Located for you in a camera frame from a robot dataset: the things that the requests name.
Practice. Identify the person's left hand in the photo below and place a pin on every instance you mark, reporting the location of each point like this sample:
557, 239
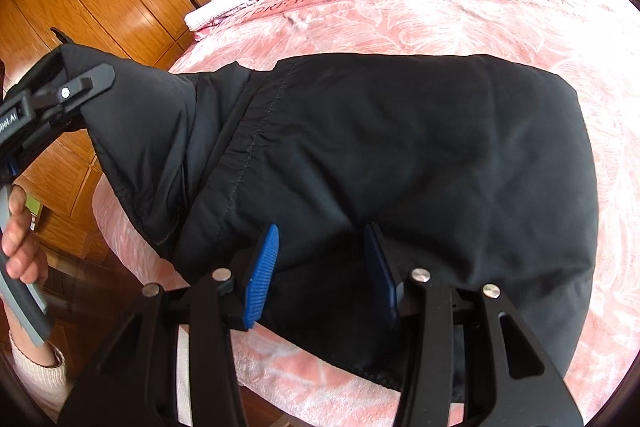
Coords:
27, 252

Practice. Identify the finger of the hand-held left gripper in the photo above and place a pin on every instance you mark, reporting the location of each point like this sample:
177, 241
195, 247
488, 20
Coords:
40, 66
75, 87

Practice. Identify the pink printed bedspread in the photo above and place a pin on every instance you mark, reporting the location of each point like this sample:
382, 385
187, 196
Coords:
450, 22

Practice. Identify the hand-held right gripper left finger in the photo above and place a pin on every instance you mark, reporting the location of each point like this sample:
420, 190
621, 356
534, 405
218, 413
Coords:
262, 277

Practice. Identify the black padded pants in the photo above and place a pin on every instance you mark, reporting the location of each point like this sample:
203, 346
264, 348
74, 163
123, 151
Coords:
400, 147

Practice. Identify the person's left forearm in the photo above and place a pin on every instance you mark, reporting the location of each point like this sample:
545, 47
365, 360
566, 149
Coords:
35, 372

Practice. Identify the pink white knitted cloth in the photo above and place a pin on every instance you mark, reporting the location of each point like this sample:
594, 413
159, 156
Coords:
220, 9

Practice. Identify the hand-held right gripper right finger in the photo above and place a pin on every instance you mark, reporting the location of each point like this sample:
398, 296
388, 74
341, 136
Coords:
381, 277

